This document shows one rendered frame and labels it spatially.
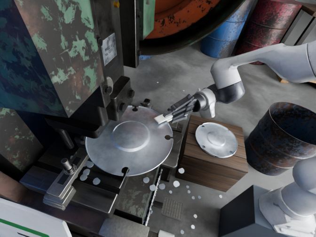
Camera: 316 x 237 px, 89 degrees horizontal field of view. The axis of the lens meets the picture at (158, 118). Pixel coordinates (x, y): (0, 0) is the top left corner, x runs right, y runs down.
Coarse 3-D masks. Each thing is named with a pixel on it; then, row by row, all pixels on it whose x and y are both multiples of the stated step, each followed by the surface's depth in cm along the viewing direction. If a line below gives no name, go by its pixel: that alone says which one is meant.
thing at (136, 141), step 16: (128, 112) 62; (144, 112) 63; (112, 128) 56; (128, 128) 56; (144, 128) 56; (160, 128) 58; (96, 144) 51; (112, 144) 51; (128, 144) 51; (144, 144) 52; (160, 144) 53; (96, 160) 47; (112, 160) 48; (128, 160) 48; (144, 160) 48; (160, 160) 49
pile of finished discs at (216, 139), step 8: (200, 128) 116; (208, 128) 117; (216, 128) 117; (224, 128) 118; (200, 136) 111; (208, 136) 111; (216, 136) 111; (224, 136) 113; (232, 136) 113; (200, 144) 106; (208, 144) 107; (216, 144) 107; (224, 144) 108; (232, 144) 108; (208, 152) 102; (216, 152) 103; (224, 152) 103; (232, 152) 105
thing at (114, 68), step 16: (96, 0) 27; (112, 0) 32; (96, 16) 28; (112, 16) 33; (112, 32) 35; (112, 48) 36; (112, 64) 38; (112, 80) 40; (128, 80) 43; (112, 96) 38; (128, 96) 46; (80, 112) 41; (96, 112) 39; (112, 112) 41
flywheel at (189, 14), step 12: (156, 0) 57; (168, 0) 56; (180, 0) 55; (192, 0) 51; (204, 0) 51; (216, 0) 50; (156, 12) 60; (168, 12) 57; (180, 12) 54; (192, 12) 54; (204, 12) 53; (156, 24) 59; (168, 24) 58; (180, 24) 57; (156, 36) 62
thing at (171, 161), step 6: (174, 132) 57; (168, 138) 55; (174, 138) 55; (180, 138) 56; (174, 144) 54; (180, 144) 54; (174, 150) 52; (168, 156) 50; (174, 156) 51; (168, 162) 49; (174, 162) 49
